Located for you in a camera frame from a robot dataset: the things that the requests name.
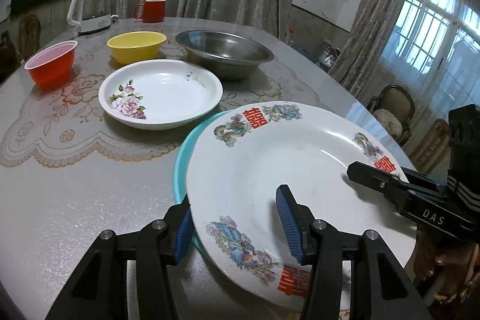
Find red plastic bowl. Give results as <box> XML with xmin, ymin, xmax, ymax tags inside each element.
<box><xmin>24</xmin><ymin>40</ymin><xmax>77</xmax><ymax>90</ymax></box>

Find wooden chair by wall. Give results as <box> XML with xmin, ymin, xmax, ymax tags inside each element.
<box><xmin>18</xmin><ymin>14</ymin><xmax>41</xmax><ymax>60</ymax></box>

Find lace table mat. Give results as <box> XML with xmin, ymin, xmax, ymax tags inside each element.
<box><xmin>1</xmin><ymin>40</ymin><xmax>320</xmax><ymax>168</ymax></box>

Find large white patterned plate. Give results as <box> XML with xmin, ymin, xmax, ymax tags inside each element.
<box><xmin>185</xmin><ymin>101</ymin><xmax>415</xmax><ymax>312</ymax></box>

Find wooden chair near window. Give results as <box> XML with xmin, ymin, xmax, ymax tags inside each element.
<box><xmin>408</xmin><ymin>118</ymin><xmax>450</xmax><ymax>174</ymax></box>

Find white electric kettle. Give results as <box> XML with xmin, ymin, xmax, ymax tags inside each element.
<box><xmin>67</xmin><ymin>0</ymin><xmax>114</xmax><ymax>35</ymax></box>

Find window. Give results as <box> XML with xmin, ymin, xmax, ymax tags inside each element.
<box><xmin>382</xmin><ymin>0</ymin><xmax>479</xmax><ymax>106</ymax></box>

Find red mug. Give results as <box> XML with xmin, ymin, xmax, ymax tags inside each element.
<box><xmin>133</xmin><ymin>0</ymin><xmax>166</xmax><ymax>23</ymax></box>

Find white rose plate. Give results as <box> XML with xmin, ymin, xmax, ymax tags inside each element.
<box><xmin>97</xmin><ymin>59</ymin><xmax>223</xmax><ymax>130</ymax></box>

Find right hand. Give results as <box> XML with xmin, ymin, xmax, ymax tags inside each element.
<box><xmin>412</xmin><ymin>228</ymin><xmax>479</xmax><ymax>296</ymax></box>

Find beige window curtain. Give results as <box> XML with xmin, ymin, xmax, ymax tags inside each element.
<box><xmin>328</xmin><ymin>0</ymin><xmax>466</xmax><ymax>100</ymax></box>

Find cushioned chair by window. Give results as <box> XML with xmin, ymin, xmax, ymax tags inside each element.
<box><xmin>367</xmin><ymin>85</ymin><xmax>415</xmax><ymax>146</ymax></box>

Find stainless steel bowl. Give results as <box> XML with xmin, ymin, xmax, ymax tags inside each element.
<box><xmin>175</xmin><ymin>30</ymin><xmax>274</xmax><ymax>80</ymax></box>

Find yellow bowl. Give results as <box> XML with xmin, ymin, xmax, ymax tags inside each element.
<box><xmin>106</xmin><ymin>31</ymin><xmax>167</xmax><ymax>65</ymax></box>

